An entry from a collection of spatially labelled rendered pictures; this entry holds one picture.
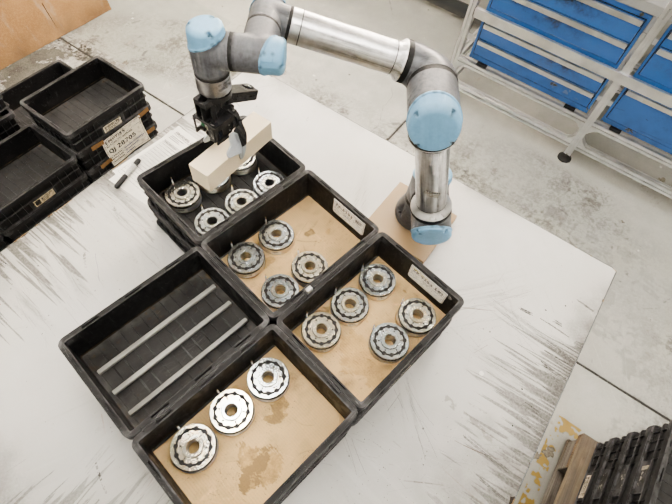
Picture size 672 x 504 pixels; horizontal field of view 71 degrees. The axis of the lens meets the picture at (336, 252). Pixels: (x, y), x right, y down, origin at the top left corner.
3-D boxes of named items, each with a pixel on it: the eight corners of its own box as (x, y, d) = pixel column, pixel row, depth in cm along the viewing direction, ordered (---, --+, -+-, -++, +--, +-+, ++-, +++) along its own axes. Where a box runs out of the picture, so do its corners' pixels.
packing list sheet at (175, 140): (175, 124, 177) (174, 123, 177) (221, 153, 172) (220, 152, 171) (104, 176, 162) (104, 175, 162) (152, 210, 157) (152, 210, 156)
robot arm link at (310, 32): (464, 41, 110) (256, -29, 99) (468, 72, 104) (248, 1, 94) (440, 80, 120) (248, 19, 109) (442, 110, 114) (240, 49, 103)
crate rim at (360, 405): (380, 234, 134) (382, 229, 132) (464, 305, 124) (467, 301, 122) (273, 324, 117) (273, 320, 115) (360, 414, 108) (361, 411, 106)
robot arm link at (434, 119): (449, 210, 148) (460, 60, 102) (452, 250, 140) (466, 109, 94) (410, 211, 150) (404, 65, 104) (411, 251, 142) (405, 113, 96)
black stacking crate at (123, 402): (205, 266, 135) (198, 245, 125) (273, 338, 126) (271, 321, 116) (76, 359, 119) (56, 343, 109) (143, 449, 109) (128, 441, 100)
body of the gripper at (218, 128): (195, 133, 112) (185, 92, 102) (220, 113, 116) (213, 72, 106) (219, 148, 111) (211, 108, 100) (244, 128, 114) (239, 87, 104)
